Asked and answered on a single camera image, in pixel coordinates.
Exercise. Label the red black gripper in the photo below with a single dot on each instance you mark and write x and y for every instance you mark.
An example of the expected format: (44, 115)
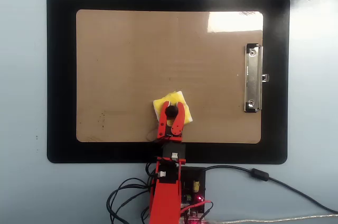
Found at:
(174, 151)

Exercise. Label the yellow white sponge with knob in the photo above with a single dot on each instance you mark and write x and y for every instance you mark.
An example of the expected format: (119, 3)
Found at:
(171, 97)

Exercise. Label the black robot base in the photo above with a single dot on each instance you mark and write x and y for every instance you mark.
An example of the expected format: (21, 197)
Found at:
(188, 175)

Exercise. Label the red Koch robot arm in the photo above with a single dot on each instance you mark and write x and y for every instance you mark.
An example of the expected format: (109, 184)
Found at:
(165, 200)

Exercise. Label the controller circuit board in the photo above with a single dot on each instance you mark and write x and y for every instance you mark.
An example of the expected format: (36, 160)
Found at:
(196, 209)

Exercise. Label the brown clipboard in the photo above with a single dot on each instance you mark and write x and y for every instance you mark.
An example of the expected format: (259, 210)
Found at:
(118, 76)

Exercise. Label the metal clipboard clip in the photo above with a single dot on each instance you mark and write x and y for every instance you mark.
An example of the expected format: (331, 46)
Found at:
(252, 81)

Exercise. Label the black mat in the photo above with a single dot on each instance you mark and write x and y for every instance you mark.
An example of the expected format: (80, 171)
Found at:
(60, 76)

